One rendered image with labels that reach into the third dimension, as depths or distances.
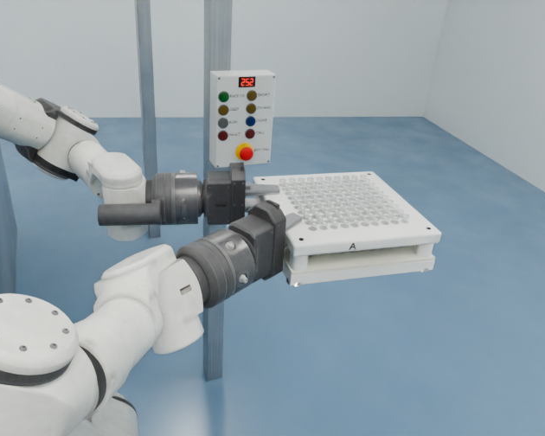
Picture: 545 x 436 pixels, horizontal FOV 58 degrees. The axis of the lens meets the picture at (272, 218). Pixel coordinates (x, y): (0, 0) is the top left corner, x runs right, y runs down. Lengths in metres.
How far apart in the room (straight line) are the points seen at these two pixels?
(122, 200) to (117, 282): 0.30
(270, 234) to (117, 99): 4.23
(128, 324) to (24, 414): 0.14
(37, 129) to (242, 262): 0.53
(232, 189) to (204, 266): 0.23
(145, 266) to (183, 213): 0.28
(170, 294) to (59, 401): 0.24
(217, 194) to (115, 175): 0.16
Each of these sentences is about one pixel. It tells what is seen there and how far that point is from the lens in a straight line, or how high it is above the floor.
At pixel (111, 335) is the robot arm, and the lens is 0.46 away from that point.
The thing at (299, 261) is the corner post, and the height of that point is 1.05.
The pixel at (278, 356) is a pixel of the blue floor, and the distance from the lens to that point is 2.10.
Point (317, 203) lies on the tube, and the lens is 0.82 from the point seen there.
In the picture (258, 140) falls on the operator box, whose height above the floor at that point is 0.97.
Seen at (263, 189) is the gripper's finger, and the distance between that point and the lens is 0.85.
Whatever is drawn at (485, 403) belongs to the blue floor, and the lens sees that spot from 2.16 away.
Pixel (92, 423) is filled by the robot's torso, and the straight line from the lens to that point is 0.99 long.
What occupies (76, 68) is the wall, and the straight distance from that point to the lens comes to 4.82.
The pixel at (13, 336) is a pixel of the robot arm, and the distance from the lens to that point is 0.38.
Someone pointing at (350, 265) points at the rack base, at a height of 1.04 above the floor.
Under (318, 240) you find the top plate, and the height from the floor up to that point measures 1.08.
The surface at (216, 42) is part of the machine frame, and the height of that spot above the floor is 1.23.
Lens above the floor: 1.45
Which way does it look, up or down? 28 degrees down
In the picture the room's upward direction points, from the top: 4 degrees clockwise
